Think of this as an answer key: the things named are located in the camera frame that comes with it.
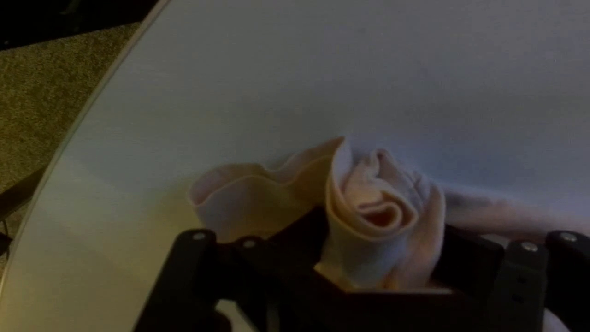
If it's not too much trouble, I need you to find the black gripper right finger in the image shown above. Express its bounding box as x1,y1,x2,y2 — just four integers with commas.
430,225,590,332

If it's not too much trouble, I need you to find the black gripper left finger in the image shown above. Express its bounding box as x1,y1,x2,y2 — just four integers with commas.
135,207,347,332

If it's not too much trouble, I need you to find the peach towel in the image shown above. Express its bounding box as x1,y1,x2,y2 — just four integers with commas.
186,135,586,332

